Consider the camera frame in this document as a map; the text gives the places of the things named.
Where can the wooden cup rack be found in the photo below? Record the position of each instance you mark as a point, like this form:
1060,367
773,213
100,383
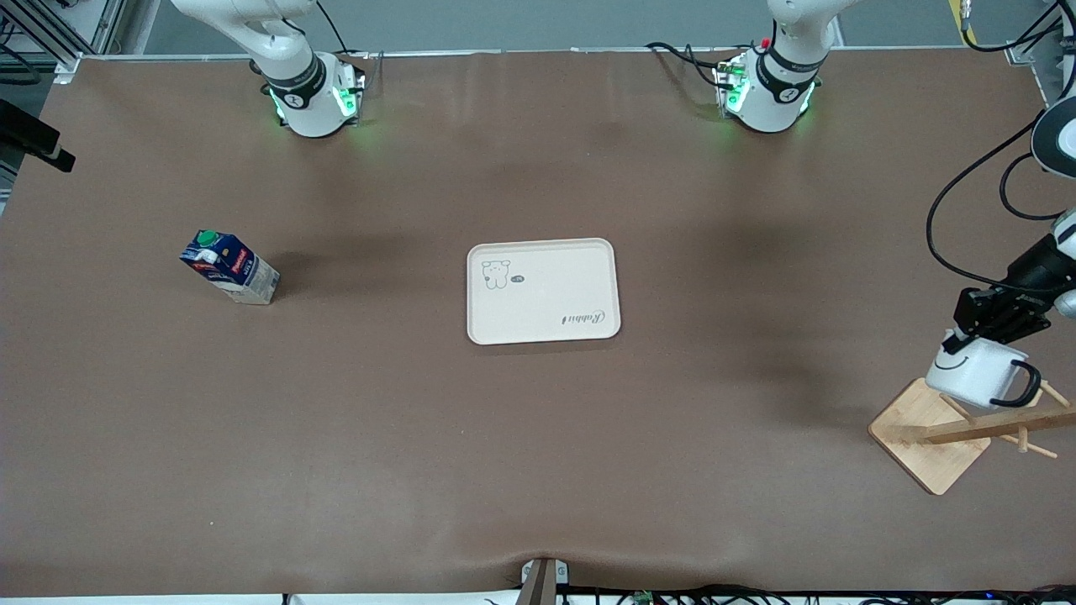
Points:
925,437

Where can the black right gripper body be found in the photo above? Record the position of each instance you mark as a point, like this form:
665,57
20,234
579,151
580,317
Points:
25,132

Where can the cream rectangular tray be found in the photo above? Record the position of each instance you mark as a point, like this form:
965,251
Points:
546,302

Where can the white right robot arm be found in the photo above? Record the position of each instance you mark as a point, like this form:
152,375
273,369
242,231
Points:
303,101

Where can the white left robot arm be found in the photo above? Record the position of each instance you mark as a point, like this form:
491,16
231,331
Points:
773,101

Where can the blue milk carton green cap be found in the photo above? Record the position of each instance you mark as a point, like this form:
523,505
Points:
239,277

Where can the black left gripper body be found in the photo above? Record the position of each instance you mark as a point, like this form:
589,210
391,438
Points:
1031,275

